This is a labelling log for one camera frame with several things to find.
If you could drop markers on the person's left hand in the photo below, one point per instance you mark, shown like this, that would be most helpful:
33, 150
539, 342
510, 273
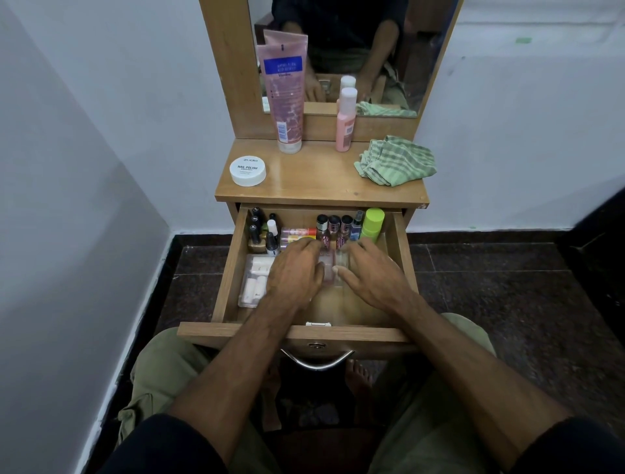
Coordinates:
295, 276

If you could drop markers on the person's right hand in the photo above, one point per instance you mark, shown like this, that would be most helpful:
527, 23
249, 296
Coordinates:
376, 278

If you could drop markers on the wooden drawer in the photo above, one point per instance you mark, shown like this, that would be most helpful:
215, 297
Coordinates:
381, 307

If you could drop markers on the pink perfume bottle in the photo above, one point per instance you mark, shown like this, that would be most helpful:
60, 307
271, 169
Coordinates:
328, 266

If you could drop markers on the yellow-capped lip balm tube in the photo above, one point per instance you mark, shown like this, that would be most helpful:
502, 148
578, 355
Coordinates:
293, 239

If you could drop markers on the slim clear perfume bottle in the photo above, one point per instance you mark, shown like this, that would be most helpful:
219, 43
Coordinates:
342, 259

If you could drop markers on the blue-white bottle black cap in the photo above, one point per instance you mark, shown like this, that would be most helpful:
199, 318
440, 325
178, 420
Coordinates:
271, 244

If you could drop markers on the clear plastic compartment box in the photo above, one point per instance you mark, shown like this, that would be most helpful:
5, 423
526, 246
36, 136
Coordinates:
254, 281

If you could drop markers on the red-capped lip balm tube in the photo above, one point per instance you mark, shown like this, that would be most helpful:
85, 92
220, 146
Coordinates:
298, 231

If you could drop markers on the beige polish bottle black cap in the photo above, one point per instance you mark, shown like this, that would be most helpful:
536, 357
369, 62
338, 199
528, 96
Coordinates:
255, 240

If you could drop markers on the lime green bottle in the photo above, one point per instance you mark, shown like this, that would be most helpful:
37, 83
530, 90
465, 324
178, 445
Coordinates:
372, 224

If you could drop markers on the white-capped dark polish bottle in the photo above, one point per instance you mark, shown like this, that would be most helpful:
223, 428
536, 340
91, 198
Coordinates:
272, 227

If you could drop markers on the blue polish bottle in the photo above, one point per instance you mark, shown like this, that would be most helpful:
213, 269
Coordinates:
357, 224

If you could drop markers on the maroon polish bottle black cap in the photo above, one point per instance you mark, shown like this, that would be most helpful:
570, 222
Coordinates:
273, 218

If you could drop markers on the gold polish bottle patterned cap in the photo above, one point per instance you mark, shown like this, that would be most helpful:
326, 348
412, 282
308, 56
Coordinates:
334, 227

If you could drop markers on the yellow square polish bottle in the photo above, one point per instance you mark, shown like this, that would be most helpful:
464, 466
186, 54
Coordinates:
253, 223

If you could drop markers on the green square polish bottle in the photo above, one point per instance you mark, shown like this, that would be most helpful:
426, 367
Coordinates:
255, 215

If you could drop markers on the white nail polish remover jar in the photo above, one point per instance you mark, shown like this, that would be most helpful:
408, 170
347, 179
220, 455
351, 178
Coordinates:
248, 171

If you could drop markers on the green striped cloth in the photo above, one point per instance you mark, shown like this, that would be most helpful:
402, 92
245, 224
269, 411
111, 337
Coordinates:
395, 161

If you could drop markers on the pink spray bottle white cap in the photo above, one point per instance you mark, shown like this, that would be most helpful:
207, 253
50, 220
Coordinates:
345, 122

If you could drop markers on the pink cosmetic lotion tube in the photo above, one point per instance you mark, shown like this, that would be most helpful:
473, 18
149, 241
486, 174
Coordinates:
283, 93

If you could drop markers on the person's left forearm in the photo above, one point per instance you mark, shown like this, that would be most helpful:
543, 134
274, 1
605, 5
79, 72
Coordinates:
219, 381

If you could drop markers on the person's right forearm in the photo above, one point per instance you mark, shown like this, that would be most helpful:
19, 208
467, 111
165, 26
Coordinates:
483, 381

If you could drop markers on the person's left foot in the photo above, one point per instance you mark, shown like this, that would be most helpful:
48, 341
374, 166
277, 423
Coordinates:
271, 400

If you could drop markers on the person's olive green trousers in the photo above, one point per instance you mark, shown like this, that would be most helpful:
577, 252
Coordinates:
429, 429

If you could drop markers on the person's black left sleeve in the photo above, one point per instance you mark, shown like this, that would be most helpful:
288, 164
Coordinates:
166, 449

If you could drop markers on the person's black sleeve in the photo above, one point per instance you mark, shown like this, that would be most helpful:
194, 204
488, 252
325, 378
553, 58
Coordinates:
166, 449
571, 449

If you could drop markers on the person's black right sleeve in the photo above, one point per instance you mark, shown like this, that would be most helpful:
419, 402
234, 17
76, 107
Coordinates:
571, 449

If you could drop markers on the wooden dressing table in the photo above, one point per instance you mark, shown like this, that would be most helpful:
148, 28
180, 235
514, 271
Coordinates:
317, 176

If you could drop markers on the dark red stool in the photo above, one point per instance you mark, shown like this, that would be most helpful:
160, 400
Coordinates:
322, 454

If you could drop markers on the dressing table mirror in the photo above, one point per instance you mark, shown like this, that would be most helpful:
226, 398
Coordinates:
420, 53

